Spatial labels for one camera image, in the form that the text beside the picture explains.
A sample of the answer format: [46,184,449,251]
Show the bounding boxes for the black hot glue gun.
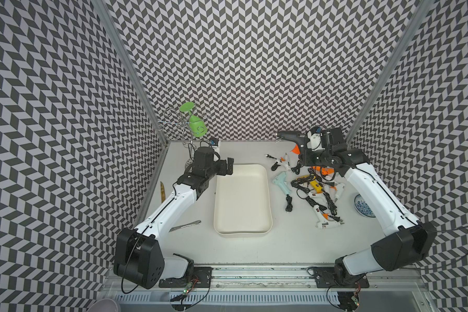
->
[276,131,310,155]

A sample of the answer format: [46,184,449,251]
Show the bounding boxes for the yellow glue gun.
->
[291,175,323,194]

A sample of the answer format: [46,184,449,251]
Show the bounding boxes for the cream plastic storage box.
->
[213,164,273,238]

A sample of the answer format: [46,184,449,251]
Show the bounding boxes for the small white glue gun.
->
[265,154,291,172]

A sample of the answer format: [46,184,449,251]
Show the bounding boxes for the mint green glue gun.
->
[272,172,292,196]

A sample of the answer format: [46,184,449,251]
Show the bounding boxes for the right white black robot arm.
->
[295,127,436,285]

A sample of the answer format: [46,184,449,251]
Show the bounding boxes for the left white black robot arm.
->
[113,146,234,289]

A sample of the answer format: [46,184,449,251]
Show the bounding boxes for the orange glue gun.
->
[312,166,334,176]

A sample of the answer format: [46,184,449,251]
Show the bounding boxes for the white glue gun right pile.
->
[328,183,345,203]

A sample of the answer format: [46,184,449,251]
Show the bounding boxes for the green plastic cup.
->
[179,102,207,138]

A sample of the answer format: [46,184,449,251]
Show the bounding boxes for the wooden yellow knife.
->
[159,181,166,203]

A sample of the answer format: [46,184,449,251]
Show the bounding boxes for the silver metal knife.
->
[169,220,202,232]

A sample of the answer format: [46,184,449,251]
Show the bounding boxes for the blue patterned ceramic bowl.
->
[354,194,376,218]

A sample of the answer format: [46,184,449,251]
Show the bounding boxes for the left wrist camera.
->
[208,137,220,153]

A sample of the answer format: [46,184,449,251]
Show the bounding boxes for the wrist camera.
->
[307,131,322,151]
[208,137,220,153]

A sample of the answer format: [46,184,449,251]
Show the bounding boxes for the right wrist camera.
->
[307,131,322,151]

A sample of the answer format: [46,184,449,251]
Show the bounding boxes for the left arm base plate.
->
[158,266,213,289]

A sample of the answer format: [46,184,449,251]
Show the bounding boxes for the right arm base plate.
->
[309,266,370,289]

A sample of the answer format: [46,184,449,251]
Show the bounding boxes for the aluminium rail frame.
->
[97,264,438,311]

